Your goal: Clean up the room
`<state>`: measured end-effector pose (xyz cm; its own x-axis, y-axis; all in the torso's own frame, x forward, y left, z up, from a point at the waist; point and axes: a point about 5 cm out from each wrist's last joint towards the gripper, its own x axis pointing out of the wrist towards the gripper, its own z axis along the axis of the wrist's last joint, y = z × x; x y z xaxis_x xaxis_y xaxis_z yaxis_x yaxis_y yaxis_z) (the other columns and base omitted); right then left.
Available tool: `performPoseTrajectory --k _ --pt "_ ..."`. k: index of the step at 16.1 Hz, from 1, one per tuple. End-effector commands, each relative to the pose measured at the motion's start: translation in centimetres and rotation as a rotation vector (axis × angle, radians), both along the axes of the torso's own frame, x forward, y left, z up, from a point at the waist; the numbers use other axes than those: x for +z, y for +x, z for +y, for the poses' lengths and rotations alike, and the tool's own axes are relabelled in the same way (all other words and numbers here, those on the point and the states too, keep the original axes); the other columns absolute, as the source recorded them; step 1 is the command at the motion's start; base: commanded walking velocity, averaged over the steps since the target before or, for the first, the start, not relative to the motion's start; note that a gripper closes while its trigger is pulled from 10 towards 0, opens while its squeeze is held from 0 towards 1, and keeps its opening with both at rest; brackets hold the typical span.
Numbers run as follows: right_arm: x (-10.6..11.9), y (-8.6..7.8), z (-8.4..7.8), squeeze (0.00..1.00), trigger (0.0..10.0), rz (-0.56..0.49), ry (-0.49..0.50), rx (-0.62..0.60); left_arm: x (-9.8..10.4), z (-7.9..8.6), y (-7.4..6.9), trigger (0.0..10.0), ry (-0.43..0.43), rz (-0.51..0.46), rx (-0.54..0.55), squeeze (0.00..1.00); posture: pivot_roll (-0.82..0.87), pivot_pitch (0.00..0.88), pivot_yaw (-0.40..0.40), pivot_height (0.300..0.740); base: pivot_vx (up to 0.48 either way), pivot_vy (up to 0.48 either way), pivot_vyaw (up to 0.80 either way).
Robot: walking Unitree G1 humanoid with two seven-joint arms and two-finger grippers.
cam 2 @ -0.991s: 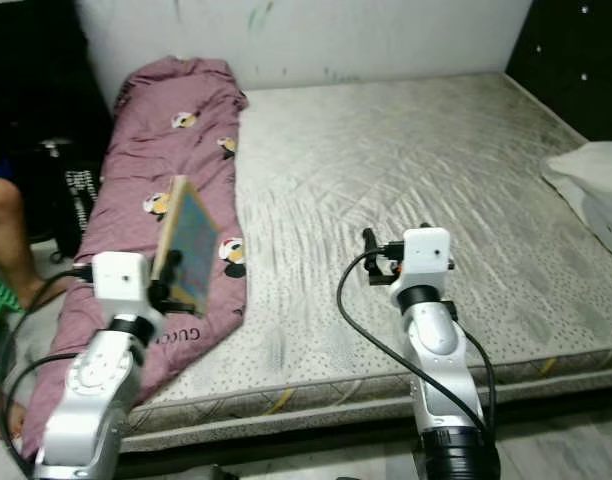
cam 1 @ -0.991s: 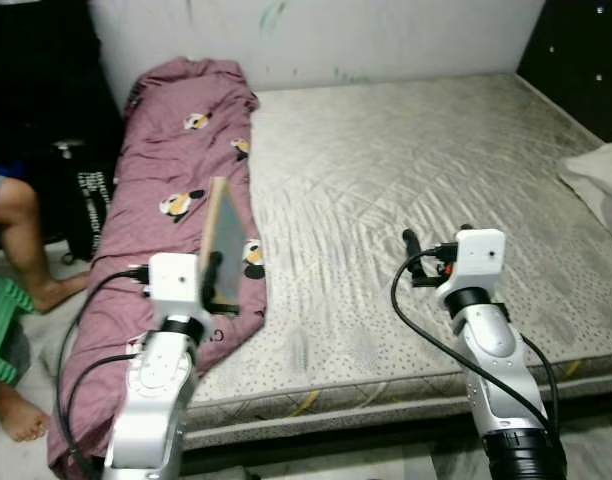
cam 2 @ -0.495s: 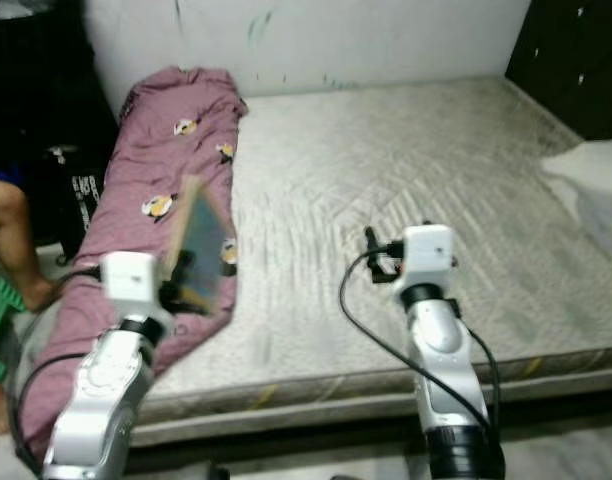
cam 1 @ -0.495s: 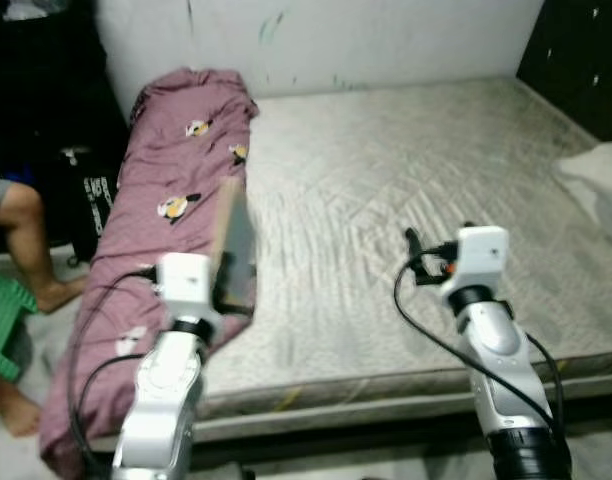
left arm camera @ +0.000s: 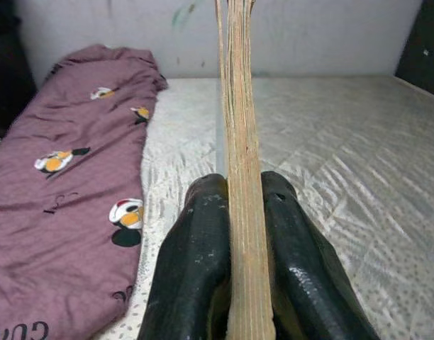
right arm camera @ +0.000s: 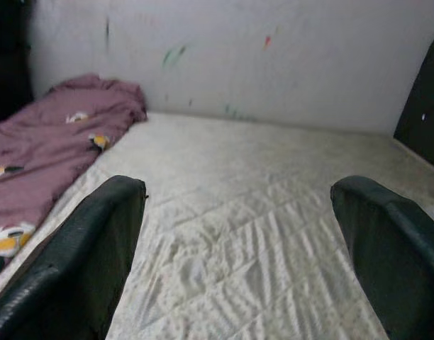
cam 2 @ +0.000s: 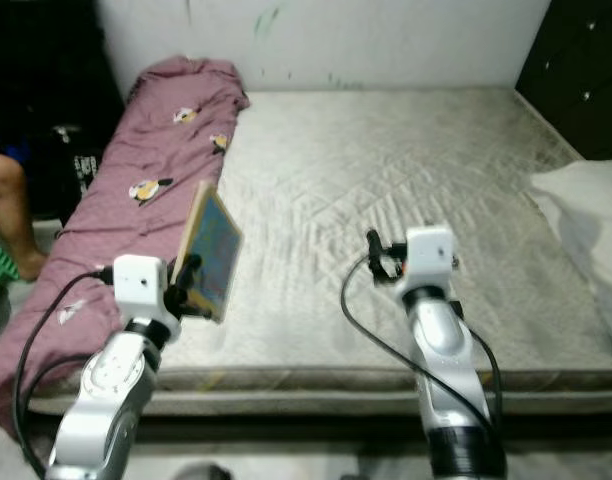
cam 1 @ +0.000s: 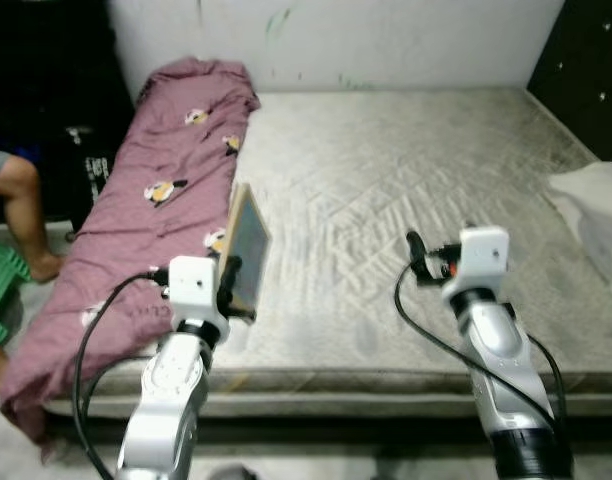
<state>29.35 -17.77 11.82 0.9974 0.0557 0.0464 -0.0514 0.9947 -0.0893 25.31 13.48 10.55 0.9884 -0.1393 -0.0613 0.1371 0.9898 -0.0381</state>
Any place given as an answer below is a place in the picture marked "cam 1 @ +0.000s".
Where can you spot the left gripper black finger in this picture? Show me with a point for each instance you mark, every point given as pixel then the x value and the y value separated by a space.
pixel 228 284

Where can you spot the silver robot left leg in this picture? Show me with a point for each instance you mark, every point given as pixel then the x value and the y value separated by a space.
pixel 231 473

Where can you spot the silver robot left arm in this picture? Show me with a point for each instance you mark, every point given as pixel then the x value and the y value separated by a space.
pixel 171 400

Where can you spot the person in grey shorts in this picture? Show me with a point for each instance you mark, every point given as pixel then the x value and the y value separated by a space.
pixel 21 200

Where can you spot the colourful picture board book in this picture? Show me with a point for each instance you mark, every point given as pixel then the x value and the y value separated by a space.
pixel 251 240

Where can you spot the white pillow with green print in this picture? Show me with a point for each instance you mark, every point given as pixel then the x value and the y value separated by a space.
pixel 596 210

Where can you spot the green plastic stool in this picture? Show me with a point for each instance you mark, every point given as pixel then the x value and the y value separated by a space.
pixel 4 280

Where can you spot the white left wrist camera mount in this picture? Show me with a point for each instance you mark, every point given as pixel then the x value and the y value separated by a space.
pixel 194 282

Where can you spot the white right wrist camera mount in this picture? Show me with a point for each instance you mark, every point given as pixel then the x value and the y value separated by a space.
pixel 484 255

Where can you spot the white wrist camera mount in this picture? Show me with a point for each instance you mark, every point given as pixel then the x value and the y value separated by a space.
pixel 194 282
pixel 484 255

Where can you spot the black tufted headboard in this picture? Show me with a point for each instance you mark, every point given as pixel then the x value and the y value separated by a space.
pixel 586 70

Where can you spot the purple cartoon print blanket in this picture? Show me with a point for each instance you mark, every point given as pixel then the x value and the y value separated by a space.
pixel 156 150

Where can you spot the black bag with white print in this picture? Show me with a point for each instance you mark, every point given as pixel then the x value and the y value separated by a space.
pixel 91 180

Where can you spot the white quilted mattress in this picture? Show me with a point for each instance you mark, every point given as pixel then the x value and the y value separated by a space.
pixel 386 170

